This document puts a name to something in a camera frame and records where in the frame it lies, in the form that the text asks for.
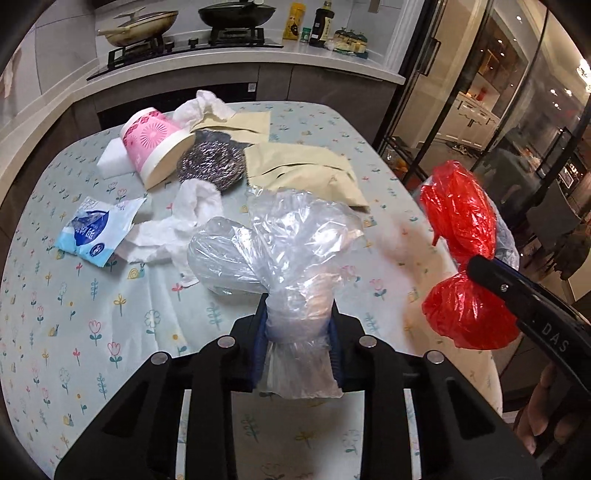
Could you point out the built-in black oven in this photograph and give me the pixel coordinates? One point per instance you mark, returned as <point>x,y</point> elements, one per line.
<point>167,102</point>

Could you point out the beige frying pan with lid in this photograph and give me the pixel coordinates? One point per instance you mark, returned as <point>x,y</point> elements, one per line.
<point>138,27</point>

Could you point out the blue white wrapper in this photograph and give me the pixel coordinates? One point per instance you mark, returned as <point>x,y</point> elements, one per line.
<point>97,228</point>

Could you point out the crumpled white tissue back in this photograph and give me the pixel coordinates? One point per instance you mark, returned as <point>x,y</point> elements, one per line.
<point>204,105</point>

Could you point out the black gas stove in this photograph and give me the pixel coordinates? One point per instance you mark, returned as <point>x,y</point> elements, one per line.
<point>159,46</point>

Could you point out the black wok with lid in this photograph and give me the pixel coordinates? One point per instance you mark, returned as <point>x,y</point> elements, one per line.
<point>236,14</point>

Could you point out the beige paper envelope front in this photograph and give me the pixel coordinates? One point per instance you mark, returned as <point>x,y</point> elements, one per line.
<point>318,170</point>

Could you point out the person's right hand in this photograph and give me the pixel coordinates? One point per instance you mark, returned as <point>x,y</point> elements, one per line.
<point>533,420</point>

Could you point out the hanging pink white cloths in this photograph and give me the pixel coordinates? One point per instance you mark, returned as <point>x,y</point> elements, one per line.
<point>9,73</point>

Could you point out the red plastic bag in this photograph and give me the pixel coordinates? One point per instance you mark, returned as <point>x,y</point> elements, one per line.
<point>458,308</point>

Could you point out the clear plastic bag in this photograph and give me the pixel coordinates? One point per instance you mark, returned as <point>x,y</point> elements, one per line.
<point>291,252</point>

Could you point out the dark soy sauce bottle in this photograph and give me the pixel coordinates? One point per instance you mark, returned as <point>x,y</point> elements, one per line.
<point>322,24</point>

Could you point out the crumpled white tissue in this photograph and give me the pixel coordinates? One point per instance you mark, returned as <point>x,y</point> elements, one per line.
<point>204,105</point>
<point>156,241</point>

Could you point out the trash bin with clear liner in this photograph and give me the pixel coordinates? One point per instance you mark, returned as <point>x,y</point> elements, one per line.
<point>506,249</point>

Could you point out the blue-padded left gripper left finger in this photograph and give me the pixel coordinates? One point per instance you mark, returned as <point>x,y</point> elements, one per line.
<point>134,435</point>

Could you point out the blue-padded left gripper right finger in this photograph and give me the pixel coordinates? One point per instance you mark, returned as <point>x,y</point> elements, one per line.
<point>460,435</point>

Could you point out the steel wool scrubber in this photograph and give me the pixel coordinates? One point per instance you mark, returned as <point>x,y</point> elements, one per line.
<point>214,157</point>

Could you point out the floral patterned tablecloth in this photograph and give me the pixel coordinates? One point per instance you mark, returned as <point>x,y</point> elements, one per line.
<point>73,333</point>

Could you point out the white sponge block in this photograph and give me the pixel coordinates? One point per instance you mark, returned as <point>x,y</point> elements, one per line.
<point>114,160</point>

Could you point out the glass sliding door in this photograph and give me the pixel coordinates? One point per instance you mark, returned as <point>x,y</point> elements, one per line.
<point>503,87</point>

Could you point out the crumpled white tissue front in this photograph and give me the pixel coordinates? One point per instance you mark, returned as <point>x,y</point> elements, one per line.
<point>156,241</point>

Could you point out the yellow seasoning box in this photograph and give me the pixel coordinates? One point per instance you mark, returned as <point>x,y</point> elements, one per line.
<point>295,18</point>

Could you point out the beige paper envelope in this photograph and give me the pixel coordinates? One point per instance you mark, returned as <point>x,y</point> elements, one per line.
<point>245,127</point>
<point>318,170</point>

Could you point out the seasoning jar set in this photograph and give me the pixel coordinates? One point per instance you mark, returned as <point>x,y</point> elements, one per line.
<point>348,42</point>

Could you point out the pink white paper cup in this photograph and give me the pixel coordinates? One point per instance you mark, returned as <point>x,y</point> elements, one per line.
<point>154,144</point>

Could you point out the beige paper envelope back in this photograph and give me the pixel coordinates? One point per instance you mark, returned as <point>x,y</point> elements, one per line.
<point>245,127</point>

